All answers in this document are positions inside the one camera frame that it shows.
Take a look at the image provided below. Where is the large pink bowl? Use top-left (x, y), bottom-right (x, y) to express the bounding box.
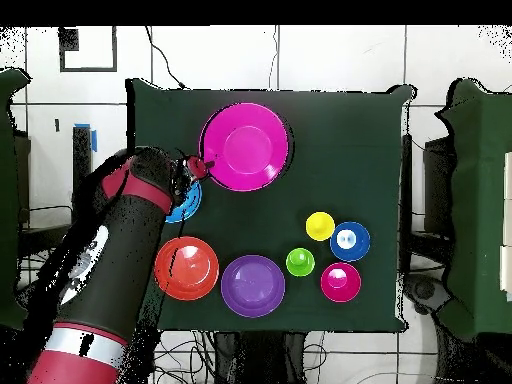
top-left (198, 102), bottom-right (290, 192)

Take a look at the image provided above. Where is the large orange bowl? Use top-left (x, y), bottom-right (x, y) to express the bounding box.
top-left (154, 235), bottom-right (220, 302)

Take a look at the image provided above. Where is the green cup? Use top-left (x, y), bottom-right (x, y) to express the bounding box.
top-left (285, 247), bottom-right (316, 278)

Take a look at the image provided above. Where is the light blue bowl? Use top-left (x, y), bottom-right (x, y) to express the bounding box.
top-left (164, 179), bottom-right (203, 224)

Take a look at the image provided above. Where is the blue tape strip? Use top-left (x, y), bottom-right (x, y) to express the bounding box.
top-left (73, 122), bottom-right (99, 154)

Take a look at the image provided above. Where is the dark green tablecloth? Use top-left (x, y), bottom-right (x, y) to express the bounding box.
top-left (126, 78), bottom-right (414, 336)

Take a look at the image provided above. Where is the yellow cup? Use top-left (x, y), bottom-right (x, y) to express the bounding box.
top-left (305, 211), bottom-right (336, 242)

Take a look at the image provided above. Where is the purple bowl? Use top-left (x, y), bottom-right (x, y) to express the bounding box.
top-left (220, 254), bottom-right (287, 319)

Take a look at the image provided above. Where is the small dark blue bowl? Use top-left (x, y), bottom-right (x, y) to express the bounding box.
top-left (329, 221), bottom-right (372, 263)

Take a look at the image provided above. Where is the small crimson bowl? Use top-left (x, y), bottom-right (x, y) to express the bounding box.
top-left (319, 261), bottom-right (363, 304)

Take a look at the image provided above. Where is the green cloth covered table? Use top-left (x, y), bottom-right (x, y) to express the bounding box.
top-left (0, 66), bottom-right (33, 332)
top-left (434, 78), bottom-right (512, 342)

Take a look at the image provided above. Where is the black caster base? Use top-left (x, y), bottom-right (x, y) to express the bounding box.
top-left (401, 271), bottom-right (453, 317)

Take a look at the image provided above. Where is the thin black floor cable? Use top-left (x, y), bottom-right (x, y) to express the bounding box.
top-left (144, 25), bottom-right (189, 90)

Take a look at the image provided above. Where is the black cable tangle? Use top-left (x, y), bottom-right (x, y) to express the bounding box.
top-left (153, 330), bottom-right (217, 384)

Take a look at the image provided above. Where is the black looped floor cable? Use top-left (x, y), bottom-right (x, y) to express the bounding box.
top-left (301, 331), bottom-right (328, 384)

